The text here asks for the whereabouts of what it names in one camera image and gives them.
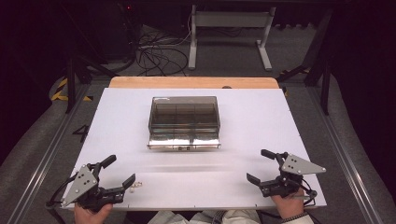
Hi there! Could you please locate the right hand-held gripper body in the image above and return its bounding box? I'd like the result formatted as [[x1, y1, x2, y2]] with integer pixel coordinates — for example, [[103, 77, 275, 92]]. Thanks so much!
[[261, 153, 327, 200]]

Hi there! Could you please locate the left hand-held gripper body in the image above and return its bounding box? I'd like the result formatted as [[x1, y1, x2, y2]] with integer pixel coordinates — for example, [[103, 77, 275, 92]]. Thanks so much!
[[61, 164, 126, 214]]

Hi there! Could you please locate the person's left hand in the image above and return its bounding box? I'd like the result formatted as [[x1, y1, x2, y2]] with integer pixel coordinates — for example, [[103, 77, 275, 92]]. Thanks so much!
[[73, 202, 114, 224]]

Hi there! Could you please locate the person's right hand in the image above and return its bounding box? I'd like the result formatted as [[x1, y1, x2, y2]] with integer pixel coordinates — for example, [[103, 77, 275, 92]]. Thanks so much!
[[270, 193, 305, 220]]

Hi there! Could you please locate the small clear plastic piece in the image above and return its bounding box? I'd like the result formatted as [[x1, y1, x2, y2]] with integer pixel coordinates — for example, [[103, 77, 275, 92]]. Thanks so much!
[[128, 180, 144, 193]]

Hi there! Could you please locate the person's white clothing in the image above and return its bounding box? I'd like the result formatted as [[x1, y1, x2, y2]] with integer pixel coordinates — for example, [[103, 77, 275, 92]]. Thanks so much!
[[154, 209, 316, 224]]

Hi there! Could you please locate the clear plastic compartment box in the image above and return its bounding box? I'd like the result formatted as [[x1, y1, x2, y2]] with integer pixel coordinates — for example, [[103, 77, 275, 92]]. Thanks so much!
[[147, 95, 222, 152]]

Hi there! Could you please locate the yellow black hazard tape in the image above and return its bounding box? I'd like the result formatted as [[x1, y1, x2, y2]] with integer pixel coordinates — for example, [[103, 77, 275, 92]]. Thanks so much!
[[49, 77, 94, 103]]

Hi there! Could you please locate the black metal stand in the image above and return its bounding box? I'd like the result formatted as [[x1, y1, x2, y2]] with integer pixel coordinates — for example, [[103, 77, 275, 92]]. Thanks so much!
[[61, 3, 120, 115], [276, 8, 334, 117]]

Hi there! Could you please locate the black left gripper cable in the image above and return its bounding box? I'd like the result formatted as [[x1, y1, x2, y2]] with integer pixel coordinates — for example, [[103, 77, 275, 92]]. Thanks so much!
[[45, 171, 79, 210]]

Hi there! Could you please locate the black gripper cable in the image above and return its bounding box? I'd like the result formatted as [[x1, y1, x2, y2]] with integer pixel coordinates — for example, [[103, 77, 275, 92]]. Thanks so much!
[[292, 177, 319, 208], [45, 171, 79, 210]]

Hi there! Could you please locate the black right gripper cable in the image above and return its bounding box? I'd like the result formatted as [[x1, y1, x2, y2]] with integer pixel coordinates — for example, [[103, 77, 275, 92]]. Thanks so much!
[[292, 177, 319, 208]]

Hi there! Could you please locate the aluminium floor rail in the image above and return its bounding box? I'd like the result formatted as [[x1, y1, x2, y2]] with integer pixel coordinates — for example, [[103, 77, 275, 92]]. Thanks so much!
[[7, 83, 92, 224], [305, 86, 385, 224]]

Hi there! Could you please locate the beaded wrist bracelet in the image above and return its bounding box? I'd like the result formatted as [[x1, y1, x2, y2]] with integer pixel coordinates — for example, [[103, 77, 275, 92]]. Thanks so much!
[[280, 211, 309, 224]]

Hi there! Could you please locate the bundle of black floor cables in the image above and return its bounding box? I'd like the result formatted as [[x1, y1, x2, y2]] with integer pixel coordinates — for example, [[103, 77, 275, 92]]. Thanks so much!
[[134, 27, 190, 77]]

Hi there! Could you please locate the white metal desk frame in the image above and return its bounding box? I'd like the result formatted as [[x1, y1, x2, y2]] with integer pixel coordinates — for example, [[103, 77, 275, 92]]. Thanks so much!
[[187, 4, 277, 72]]

